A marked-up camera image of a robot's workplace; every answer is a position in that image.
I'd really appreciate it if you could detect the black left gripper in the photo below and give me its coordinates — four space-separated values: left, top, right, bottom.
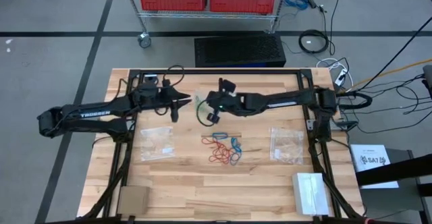
143 78 192 112

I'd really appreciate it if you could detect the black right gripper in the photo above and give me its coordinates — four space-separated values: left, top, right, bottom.
196 78 244 117

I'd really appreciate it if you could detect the black perforated crate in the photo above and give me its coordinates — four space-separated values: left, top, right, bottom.
194 34 287 68

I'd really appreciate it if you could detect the cart caster wheel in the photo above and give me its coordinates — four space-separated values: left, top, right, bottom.
137 31 152 49

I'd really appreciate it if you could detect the brown cardboard box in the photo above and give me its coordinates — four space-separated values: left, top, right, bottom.
117 185 151 217

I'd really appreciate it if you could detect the white power strip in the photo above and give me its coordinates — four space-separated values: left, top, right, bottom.
333 67 348 87

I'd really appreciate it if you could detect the white rectangular box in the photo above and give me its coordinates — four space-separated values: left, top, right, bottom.
292 172 331 217

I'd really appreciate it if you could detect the white printed paper sheet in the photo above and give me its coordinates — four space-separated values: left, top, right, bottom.
350 144 400 190

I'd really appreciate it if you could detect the black stand bar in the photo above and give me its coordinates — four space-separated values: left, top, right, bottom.
356 152 432 188

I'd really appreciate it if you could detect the grey side table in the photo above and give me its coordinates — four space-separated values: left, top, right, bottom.
357 148 426 224

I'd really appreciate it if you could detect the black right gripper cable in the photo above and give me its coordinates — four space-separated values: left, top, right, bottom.
196 99 217 128

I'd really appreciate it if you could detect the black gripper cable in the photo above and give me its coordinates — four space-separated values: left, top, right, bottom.
161 64 186 88
196 99 217 128

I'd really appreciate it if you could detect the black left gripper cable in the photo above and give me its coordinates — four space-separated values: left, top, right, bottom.
161 64 186 88

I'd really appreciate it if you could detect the metal wire shelf cart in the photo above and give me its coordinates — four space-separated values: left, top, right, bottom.
121 0 291 49

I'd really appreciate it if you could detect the black cable coil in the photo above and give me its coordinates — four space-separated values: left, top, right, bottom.
298 29 330 55

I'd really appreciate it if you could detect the white cable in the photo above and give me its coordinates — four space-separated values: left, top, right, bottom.
315 57 354 90

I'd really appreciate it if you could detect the black corrugated cable hose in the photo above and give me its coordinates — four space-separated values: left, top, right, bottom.
335 91 373 111

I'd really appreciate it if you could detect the black hanging cable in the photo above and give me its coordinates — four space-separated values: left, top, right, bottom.
329 0 348 56

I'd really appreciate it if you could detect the orange cable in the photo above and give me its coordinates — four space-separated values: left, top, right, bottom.
337 57 432 95

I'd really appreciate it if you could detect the long black floor cable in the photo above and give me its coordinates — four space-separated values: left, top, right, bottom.
356 24 432 92

